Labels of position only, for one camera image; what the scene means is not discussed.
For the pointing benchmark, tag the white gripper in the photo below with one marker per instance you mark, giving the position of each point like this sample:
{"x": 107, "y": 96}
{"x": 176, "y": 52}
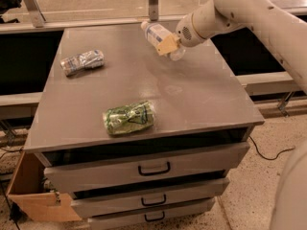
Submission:
{"x": 186, "y": 31}

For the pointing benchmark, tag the clear blue-label plastic bottle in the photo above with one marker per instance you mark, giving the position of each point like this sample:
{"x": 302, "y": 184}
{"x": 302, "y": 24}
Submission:
{"x": 155, "y": 33}

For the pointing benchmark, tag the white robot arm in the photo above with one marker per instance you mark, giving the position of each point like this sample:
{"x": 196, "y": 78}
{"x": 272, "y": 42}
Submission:
{"x": 285, "y": 36}

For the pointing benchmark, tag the crushed green can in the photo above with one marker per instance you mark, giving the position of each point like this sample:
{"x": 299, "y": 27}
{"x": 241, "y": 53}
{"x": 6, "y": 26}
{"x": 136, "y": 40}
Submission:
{"x": 129, "y": 118}

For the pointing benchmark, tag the grey drawer cabinet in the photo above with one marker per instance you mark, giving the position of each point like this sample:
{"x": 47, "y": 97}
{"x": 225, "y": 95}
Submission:
{"x": 197, "y": 101}

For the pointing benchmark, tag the crushed silver blue can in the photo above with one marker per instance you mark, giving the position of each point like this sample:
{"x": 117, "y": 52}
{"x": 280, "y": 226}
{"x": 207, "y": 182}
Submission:
{"x": 80, "y": 62}

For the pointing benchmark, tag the black object top left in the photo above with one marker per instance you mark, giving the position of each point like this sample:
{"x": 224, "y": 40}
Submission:
{"x": 6, "y": 5}

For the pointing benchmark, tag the top grey drawer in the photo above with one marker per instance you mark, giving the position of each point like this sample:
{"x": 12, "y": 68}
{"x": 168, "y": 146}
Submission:
{"x": 128, "y": 170}

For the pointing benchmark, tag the grey drawer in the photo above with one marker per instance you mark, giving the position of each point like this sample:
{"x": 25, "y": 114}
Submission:
{"x": 151, "y": 215}
{"x": 128, "y": 170}
{"x": 149, "y": 194}

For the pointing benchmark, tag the middle grey drawer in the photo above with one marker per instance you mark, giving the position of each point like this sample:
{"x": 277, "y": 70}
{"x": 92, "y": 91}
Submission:
{"x": 149, "y": 194}

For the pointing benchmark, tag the bottom grey drawer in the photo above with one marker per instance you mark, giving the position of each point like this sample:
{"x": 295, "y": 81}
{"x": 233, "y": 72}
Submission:
{"x": 151, "y": 215}

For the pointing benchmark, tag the cardboard box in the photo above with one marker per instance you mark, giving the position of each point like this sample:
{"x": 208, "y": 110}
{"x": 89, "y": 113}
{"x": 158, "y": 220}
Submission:
{"x": 27, "y": 191}

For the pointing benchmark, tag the metal railing frame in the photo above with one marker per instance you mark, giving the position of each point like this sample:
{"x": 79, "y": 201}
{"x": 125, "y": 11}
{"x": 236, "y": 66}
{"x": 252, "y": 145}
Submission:
{"x": 51, "y": 15}

